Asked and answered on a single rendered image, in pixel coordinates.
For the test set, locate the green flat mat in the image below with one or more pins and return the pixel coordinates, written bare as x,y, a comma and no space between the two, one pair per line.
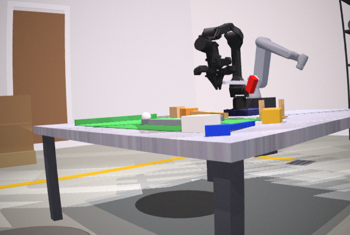
136,125

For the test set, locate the tan cube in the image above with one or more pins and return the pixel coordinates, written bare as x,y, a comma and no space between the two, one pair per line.
174,112

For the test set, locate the red putter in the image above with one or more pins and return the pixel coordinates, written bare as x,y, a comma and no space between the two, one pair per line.
251,84

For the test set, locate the white golf ball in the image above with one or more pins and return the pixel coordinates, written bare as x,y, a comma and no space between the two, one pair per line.
146,116

